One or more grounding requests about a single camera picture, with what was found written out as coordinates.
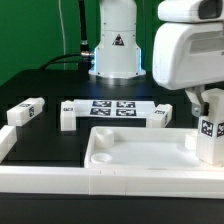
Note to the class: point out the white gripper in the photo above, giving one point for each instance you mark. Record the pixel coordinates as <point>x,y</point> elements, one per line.
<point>189,48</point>

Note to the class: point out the white desk top tray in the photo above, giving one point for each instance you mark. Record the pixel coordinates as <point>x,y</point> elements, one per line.
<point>144,148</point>

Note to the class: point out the white marker base plate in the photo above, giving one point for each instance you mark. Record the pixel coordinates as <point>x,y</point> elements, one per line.
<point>113,108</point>

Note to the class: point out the white front fence wall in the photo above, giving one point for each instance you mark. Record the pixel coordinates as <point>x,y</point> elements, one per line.
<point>113,182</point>

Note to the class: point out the white fence wall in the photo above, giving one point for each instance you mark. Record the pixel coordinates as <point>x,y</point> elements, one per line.
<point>113,182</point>
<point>8,138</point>

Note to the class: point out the white left fence wall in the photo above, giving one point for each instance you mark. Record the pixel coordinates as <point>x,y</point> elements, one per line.
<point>8,138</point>

